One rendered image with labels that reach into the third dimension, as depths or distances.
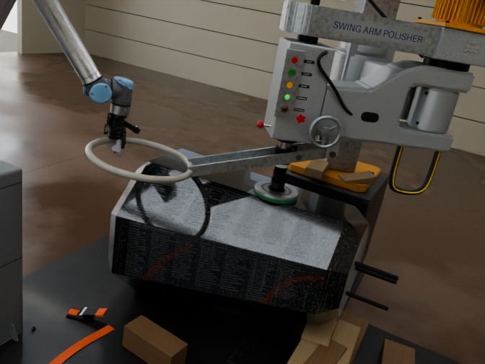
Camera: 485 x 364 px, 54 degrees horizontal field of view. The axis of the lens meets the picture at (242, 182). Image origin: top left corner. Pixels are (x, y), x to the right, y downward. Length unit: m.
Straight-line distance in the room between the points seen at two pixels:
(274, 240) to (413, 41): 1.04
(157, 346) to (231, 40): 7.40
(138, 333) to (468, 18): 2.01
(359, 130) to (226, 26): 7.15
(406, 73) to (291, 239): 0.88
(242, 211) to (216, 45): 7.23
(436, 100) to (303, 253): 0.91
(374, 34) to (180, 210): 1.17
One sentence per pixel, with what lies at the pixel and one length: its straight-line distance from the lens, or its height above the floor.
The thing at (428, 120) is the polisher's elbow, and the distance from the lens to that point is 2.33.
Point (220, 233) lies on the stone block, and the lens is 2.20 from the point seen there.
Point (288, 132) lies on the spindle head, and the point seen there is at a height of 1.14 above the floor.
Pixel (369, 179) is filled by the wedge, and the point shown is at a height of 0.81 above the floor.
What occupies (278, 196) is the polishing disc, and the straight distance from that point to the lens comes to 2.21.
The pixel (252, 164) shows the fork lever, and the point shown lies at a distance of 2.16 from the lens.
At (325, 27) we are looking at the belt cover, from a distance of 2.04.
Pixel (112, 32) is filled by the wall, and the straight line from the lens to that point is 10.68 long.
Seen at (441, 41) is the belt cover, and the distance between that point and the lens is 2.23.
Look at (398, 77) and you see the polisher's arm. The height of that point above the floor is 1.45.
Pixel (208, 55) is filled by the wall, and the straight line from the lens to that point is 9.37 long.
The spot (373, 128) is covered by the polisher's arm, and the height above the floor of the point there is 1.21.
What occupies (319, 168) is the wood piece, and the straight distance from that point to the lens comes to 2.73.
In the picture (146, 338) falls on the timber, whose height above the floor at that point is 0.13.
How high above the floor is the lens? 1.65
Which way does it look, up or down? 21 degrees down
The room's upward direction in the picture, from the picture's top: 10 degrees clockwise
